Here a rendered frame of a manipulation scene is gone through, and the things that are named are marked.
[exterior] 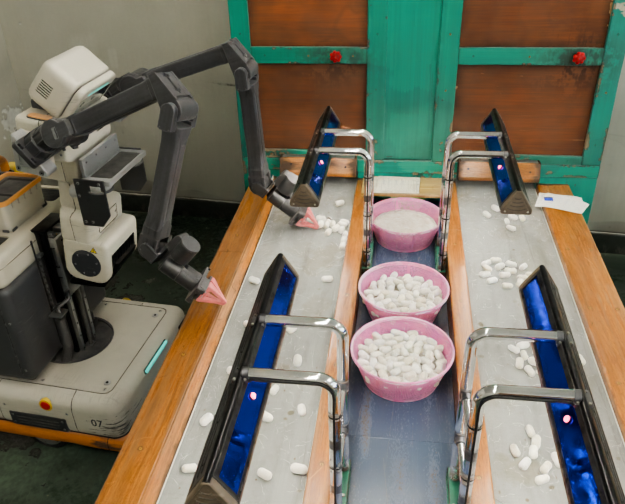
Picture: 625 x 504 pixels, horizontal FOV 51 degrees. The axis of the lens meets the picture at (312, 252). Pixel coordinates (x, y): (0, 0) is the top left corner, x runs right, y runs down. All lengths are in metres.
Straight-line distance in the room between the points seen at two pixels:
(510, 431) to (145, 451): 0.81
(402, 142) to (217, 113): 1.43
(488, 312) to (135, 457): 1.02
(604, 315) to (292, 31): 1.40
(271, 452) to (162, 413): 0.28
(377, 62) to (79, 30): 1.96
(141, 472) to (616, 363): 1.15
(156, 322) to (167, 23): 1.65
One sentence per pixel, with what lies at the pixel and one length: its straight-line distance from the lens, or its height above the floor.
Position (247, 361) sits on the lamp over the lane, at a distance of 1.16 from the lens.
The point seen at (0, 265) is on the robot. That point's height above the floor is 0.78.
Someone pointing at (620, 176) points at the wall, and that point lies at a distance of 3.60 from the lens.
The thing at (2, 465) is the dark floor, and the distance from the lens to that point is 2.73.
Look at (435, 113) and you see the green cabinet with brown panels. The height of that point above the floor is 1.03.
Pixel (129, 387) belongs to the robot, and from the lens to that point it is 2.45.
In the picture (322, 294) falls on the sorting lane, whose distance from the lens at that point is 1.95.
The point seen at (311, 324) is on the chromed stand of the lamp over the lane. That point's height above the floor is 1.11.
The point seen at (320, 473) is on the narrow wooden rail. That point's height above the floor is 0.76.
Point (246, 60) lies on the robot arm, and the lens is 2.08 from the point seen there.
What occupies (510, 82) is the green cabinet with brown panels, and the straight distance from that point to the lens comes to 2.49.
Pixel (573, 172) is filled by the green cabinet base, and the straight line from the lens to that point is 2.64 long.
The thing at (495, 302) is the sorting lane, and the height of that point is 0.74.
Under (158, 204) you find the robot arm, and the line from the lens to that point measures 1.74.
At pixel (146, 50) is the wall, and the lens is 3.73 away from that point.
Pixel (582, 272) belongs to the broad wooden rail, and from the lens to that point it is 2.12.
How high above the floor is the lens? 1.87
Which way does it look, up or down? 32 degrees down
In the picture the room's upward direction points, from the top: 2 degrees counter-clockwise
